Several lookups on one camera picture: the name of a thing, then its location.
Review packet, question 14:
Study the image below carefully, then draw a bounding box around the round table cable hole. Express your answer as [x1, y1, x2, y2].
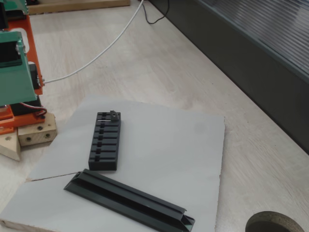
[245, 211, 306, 232]

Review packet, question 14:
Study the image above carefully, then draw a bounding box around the dark green rail profile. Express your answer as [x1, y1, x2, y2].
[63, 168, 196, 232]

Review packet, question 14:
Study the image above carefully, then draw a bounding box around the black cable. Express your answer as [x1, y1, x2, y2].
[142, 0, 169, 25]

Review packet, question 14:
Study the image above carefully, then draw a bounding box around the wooden plank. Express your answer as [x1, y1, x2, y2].
[27, 0, 131, 15]

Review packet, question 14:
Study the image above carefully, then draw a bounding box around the white cable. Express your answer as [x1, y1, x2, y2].
[43, 0, 145, 85]

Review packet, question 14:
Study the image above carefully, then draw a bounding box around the wooden block with screws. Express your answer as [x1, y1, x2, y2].
[17, 113, 58, 147]

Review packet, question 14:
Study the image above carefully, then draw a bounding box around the black slotted block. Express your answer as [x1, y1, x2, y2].
[88, 111, 123, 172]

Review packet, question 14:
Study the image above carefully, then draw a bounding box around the dark window frame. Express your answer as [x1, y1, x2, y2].
[149, 0, 309, 155]

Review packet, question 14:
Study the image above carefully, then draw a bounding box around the grey flat board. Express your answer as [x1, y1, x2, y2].
[0, 94, 225, 232]

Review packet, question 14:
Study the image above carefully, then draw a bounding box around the ribbed translucent window panel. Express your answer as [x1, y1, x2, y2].
[200, 0, 309, 83]

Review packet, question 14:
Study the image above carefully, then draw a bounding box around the wooden triangular wedge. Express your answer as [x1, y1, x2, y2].
[0, 131, 22, 162]

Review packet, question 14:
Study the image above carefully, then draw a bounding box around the red white black servo wire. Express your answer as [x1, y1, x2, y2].
[20, 102, 48, 119]

